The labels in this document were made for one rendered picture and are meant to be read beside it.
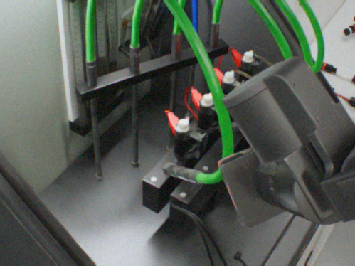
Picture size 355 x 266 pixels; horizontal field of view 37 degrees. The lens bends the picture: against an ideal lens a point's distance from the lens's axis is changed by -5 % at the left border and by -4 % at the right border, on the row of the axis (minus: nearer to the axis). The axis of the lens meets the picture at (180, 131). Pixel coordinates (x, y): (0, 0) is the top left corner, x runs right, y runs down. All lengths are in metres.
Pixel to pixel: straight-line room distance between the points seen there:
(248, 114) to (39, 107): 0.71
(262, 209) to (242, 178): 0.04
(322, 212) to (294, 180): 0.03
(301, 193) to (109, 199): 0.81
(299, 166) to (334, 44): 1.05
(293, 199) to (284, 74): 0.09
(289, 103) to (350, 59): 1.01
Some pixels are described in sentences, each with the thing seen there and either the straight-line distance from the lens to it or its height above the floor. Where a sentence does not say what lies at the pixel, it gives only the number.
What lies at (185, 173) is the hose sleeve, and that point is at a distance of 0.81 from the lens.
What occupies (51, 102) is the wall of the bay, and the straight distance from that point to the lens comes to 1.10.
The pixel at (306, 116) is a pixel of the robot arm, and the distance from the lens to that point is 0.39.
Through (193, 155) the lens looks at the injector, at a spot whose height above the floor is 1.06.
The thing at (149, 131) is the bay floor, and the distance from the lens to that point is 1.32.
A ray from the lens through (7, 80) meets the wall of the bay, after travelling 0.97.
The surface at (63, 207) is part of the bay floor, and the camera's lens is 1.18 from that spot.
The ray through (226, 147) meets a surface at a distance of 0.69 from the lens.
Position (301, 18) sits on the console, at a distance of 1.33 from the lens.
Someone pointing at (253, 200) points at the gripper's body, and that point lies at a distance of 0.51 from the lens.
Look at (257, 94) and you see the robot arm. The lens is 0.40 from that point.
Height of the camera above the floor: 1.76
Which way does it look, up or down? 45 degrees down
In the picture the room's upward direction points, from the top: 4 degrees clockwise
